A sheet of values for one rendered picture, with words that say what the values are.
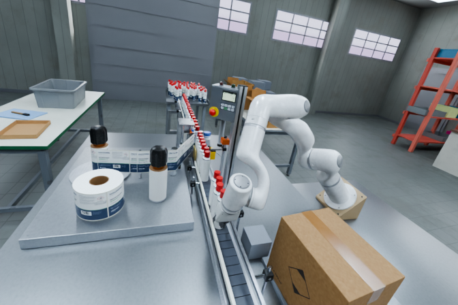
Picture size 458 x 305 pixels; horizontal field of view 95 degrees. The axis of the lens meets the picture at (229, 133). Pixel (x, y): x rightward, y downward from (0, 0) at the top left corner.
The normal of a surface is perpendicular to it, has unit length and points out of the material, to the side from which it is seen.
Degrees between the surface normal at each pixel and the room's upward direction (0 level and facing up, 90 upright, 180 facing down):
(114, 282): 0
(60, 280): 0
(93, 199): 90
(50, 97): 95
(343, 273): 0
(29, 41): 90
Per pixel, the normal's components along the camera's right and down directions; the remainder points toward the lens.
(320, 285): -0.92, 0.00
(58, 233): 0.15, -0.92
